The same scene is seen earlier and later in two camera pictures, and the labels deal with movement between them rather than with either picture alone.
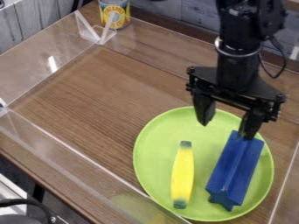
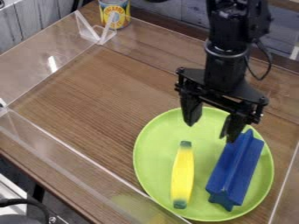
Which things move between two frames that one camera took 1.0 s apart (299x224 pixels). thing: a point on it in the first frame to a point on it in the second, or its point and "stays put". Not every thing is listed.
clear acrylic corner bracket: x=97 y=34 stays put
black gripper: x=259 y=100 to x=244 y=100
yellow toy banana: x=181 y=175 stays put
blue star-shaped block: x=233 y=171 stays put
